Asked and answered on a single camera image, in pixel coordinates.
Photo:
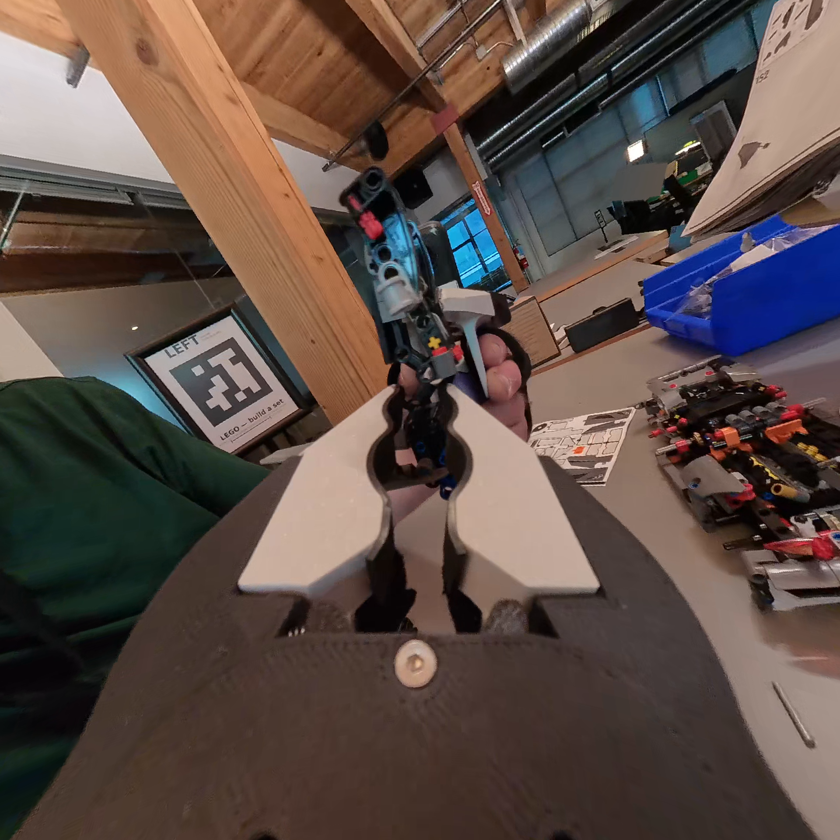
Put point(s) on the lego car chassis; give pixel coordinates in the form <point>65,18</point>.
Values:
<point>735,472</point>

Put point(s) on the slanted wooden beam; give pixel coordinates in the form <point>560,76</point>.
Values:
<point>485,197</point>

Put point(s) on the lego instruction booklet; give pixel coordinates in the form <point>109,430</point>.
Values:
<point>774,131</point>

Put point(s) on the black box device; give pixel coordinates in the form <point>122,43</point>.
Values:
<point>600,325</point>

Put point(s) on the cardboard box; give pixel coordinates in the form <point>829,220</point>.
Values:
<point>535,328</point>

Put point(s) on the blue plastic parts bin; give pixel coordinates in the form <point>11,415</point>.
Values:
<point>754,315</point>

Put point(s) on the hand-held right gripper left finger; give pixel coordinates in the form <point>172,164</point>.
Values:
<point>308,525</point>

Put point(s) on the wooden post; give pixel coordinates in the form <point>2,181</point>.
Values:
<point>229,197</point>

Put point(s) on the sticker sheet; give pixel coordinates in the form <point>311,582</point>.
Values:
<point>584,439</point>

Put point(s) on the black round ceiling lamp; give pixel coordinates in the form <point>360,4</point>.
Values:
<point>375,140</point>

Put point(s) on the red fire extinguisher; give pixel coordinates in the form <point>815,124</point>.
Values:
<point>522,256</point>

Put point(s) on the person's green shirt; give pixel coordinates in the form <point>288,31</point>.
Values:
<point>98,525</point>

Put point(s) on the framed marker sign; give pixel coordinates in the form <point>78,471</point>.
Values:
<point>223,387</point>

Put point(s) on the clear plastic parts bag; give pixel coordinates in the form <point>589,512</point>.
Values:
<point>741,262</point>

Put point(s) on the blue-lit window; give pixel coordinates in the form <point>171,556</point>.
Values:
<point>472,243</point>

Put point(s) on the short light grey lego axle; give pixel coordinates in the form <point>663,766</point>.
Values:
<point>794,715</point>

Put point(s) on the black lego door assembly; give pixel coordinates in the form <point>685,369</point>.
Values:
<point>394,295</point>

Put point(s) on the silver air duct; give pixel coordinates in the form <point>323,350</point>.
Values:
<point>544,39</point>

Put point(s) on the person's left hand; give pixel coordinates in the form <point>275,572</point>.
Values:
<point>505,387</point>

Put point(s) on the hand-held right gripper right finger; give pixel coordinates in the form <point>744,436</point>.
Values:
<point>525,525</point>

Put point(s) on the black wall speaker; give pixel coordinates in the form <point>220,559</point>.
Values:
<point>413,188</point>

